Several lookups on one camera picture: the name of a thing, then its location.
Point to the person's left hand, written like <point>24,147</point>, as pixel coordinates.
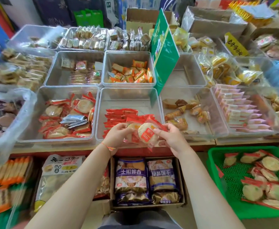
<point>114,138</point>

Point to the person's right hand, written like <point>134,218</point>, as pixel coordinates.
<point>175,140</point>

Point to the person's right thumb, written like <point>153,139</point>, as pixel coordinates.
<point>160,133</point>

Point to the person's left thumb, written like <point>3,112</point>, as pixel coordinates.
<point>128,134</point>

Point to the round rice cracker packet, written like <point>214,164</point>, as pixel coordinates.
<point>146,134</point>

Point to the person's left forearm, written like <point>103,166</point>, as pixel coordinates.
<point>75,188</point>

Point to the person's right forearm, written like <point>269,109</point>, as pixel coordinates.
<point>206,193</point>

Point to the stack of flat red packets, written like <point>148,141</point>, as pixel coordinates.
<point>115,118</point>

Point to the pile of brown pastry packets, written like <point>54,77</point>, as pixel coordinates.
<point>182,112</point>

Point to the blue biscuit bag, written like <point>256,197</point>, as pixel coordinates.
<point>132,199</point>
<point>165,197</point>
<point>131,175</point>
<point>162,175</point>

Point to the cardboard box with blue bags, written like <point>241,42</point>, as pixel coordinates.
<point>182,183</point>

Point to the red snack bag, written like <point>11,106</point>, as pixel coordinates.
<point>103,183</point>

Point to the silver snack packets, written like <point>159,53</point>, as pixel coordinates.
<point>73,121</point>

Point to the pile of orange snack packets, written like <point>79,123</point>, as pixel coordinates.
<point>132,73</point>

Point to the pile of red-edged cracker packets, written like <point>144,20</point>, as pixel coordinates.
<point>56,116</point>

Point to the pile of mixed biscuit packets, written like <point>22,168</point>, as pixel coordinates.
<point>82,73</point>

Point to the green plastic basket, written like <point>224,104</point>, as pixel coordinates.
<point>227,178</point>

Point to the white cracker bag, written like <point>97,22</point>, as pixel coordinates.
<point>56,171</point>

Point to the green price sign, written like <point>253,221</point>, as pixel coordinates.
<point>164,52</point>

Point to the row of pink packets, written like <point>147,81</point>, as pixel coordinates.
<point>239,109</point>

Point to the person's grey trousers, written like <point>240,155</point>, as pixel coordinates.
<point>139,220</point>

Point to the pile of yellow cake packets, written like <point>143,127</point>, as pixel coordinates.
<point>223,69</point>

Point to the pile of grey snack packets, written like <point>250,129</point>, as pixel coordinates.
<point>127,41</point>

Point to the pile of white nougat packets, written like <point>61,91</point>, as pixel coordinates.
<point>87,39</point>

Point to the clear plastic bag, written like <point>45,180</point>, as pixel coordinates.
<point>22,121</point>

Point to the heap of crackers in basket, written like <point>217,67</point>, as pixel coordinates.
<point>263,181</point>

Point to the yellow label sign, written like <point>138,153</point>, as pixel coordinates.
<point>235,45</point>

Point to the open cardboard box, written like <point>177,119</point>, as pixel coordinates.
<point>139,17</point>

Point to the large cardboard box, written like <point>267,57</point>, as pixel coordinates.
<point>216,25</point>

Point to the green shopping bag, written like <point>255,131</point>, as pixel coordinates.
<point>88,19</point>

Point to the pile of tan cake packets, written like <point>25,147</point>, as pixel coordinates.
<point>22,69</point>

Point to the pile of purple snack packets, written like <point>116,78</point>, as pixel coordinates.
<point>1,116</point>

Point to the row of orange-green packs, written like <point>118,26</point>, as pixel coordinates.
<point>5,183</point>

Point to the pile of pale wrapped cakes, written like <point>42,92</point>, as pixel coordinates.
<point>273,46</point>

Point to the dark blue gift bags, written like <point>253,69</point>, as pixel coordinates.
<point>51,10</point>

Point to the stack of yellow boxes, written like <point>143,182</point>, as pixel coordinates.
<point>244,11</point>

